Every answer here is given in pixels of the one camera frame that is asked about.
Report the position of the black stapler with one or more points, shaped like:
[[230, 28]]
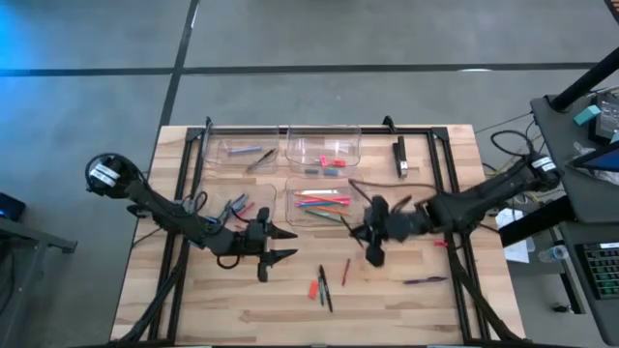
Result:
[[401, 159]]

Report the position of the pink eraser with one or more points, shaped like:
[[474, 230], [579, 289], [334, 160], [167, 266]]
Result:
[[323, 161]]

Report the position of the tablet with blue screen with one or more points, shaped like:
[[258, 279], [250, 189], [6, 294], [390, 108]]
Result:
[[604, 162]]

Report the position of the blue pen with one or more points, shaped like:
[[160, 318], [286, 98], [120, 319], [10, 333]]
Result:
[[244, 150]]

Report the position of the teal box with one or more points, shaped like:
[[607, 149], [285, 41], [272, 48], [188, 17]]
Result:
[[587, 115]]

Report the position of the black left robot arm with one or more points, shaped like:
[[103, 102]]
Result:
[[169, 215]]

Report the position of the small red clip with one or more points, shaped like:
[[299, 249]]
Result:
[[440, 244]]

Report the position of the black desk support beam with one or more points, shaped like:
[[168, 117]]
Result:
[[537, 220]]

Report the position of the black device with blue light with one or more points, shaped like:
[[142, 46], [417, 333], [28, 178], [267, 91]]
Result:
[[12, 208]]

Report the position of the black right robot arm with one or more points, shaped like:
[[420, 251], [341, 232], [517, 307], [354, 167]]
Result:
[[474, 205]]

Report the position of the dark green crayon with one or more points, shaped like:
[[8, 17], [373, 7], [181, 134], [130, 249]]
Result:
[[320, 292]]

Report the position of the dark gray desk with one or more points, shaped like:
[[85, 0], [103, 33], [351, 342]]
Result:
[[556, 203], [580, 314]]

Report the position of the gray blue eraser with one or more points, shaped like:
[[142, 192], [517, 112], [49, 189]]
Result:
[[332, 172]]

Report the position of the clear water bottle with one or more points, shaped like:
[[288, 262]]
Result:
[[553, 253]]

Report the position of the black electronic device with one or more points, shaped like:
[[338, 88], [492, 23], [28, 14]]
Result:
[[607, 123]]

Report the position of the black pen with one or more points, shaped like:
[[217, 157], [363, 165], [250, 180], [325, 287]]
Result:
[[326, 290]]

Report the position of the dark metal stand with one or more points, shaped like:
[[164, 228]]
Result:
[[29, 237]]

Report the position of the small black floor object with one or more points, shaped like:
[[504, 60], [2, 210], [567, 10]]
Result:
[[562, 308]]

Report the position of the green pencil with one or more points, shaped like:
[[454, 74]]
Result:
[[347, 226], [319, 214]]

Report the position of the black metal table frame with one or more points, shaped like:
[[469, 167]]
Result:
[[377, 130]]

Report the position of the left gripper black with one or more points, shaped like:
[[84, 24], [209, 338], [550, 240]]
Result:
[[258, 241]]

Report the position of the white paper sheet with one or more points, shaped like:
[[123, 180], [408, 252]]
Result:
[[517, 251]]

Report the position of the black keyboard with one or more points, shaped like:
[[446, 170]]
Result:
[[602, 270]]

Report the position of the blue crayon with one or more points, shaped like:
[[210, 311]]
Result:
[[242, 201]]

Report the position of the red eraser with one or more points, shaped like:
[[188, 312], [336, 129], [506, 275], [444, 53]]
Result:
[[339, 163]]

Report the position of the dark gray pen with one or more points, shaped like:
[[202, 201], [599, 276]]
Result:
[[261, 160]]

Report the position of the orange marker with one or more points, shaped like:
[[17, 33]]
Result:
[[313, 289]]

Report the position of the black table clamp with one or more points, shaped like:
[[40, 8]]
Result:
[[389, 123], [209, 123]]

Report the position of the clear plastic bin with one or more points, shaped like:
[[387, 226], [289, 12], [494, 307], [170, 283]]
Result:
[[300, 186], [217, 164], [261, 193], [304, 145]]

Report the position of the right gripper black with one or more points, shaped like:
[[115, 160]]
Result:
[[396, 224]]

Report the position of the pinkish red pencil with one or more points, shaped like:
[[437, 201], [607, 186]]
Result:
[[342, 198]]

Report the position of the blue pencil with pink eraser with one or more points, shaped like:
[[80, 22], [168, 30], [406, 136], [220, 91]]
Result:
[[314, 204]]

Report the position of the black diagonal pole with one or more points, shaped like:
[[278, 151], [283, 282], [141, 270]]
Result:
[[585, 79]]

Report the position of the gray crayon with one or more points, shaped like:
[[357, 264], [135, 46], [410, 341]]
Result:
[[234, 204]]

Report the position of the purple pen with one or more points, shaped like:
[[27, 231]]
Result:
[[425, 280]]

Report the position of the orange pencil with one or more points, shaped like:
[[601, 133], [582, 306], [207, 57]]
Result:
[[338, 211], [314, 197]]

